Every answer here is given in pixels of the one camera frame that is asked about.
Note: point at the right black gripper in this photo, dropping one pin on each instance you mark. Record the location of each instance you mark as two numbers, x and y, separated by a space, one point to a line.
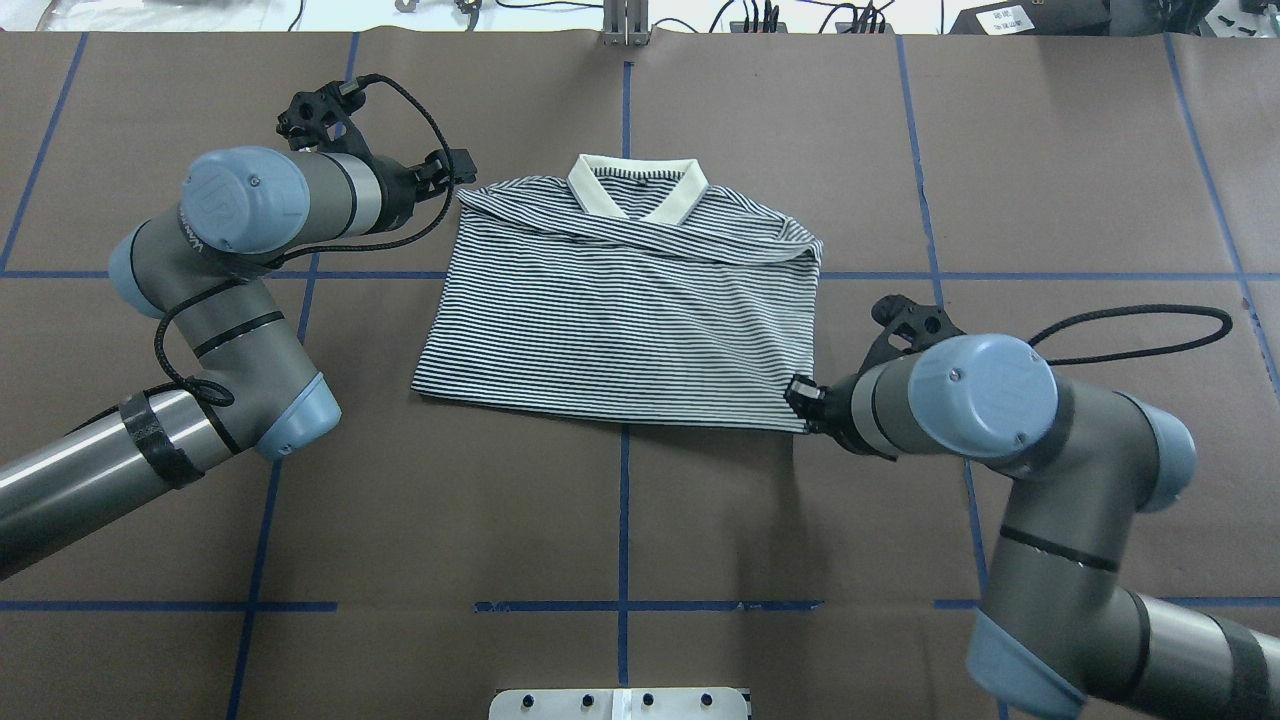
838 412

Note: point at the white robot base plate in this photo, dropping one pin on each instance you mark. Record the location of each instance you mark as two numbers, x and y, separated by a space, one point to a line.
714 702

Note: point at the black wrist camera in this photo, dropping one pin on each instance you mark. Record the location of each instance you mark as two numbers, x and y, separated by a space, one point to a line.
908 328
321 120

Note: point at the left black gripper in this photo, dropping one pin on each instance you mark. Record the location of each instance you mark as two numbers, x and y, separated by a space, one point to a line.
402 196

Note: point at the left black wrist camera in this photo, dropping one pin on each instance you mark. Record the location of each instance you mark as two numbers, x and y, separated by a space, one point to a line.
321 120

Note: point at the blue white striped polo shirt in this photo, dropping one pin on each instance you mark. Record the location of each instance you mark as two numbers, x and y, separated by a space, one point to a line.
628 290

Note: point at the aluminium frame post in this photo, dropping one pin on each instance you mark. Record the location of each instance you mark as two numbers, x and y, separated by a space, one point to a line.
626 23

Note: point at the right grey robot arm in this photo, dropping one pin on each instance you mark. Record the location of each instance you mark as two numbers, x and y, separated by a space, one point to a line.
1054 629

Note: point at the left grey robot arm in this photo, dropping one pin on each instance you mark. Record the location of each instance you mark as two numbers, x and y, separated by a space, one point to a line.
199 268

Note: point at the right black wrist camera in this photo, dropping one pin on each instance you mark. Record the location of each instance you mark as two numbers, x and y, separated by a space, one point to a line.
908 328

